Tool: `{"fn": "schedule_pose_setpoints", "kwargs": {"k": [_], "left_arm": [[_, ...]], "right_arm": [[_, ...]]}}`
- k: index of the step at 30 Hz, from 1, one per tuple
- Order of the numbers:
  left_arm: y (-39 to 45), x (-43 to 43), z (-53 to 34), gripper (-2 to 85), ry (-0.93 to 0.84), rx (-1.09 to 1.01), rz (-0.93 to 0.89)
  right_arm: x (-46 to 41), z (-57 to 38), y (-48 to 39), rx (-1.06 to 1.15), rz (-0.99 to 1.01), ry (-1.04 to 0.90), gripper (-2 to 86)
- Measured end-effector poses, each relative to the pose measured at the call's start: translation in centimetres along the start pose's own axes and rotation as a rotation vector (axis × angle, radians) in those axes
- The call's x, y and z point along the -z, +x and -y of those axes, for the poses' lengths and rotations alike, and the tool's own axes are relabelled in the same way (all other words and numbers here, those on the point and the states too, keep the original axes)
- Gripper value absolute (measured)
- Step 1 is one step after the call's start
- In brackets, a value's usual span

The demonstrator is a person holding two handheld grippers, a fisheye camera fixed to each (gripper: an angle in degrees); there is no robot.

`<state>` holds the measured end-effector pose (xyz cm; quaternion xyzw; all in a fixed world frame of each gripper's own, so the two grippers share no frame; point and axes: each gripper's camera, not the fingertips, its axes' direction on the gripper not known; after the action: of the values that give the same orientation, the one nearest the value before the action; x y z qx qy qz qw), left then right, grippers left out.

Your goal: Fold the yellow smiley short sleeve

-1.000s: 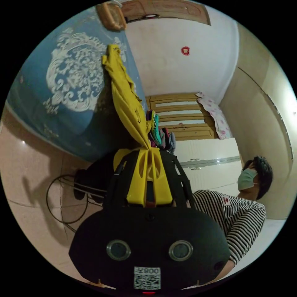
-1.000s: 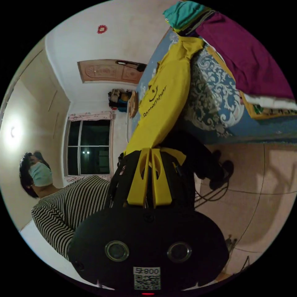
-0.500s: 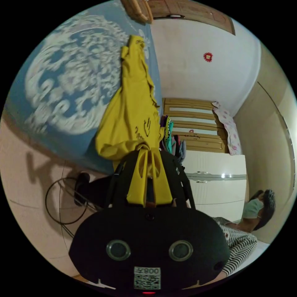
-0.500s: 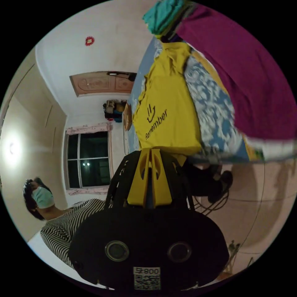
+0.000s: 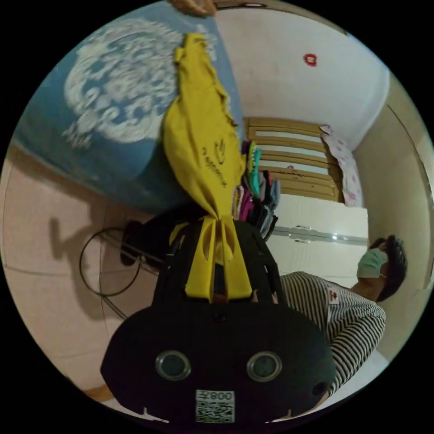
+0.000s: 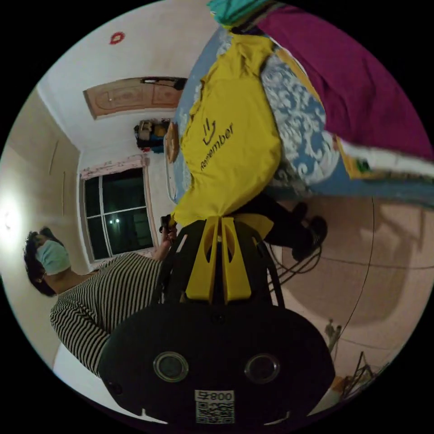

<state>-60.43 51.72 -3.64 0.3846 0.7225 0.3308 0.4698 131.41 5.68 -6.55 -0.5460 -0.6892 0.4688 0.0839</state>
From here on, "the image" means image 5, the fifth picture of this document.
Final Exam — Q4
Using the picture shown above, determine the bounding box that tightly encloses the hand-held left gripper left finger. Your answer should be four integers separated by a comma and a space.
184, 218, 217, 300

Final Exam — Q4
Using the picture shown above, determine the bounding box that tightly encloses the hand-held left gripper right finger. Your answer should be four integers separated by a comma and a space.
221, 220, 253, 300

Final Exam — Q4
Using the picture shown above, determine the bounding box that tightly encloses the yellow smiley short sleeve shirt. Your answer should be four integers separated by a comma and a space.
161, 32, 247, 262

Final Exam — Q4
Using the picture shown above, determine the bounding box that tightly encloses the pile of clothes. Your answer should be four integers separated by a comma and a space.
231, 139, 283, 243

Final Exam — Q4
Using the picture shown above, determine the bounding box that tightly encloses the white cupboard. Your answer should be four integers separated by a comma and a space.
267, 194, 371, 289

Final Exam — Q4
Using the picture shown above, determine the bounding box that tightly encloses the person's body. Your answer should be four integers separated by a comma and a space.
279, 234, 408, 398

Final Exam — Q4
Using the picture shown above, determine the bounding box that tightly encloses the pink dotted white pillow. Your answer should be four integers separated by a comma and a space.
320, 124, 364, 208

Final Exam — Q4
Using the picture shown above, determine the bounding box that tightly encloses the bed with blue printed sheet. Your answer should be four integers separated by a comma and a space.
13, 4, 344, 216

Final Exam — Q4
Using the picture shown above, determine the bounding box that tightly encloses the black round wire stand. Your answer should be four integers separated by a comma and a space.
79, 219, 160, 319

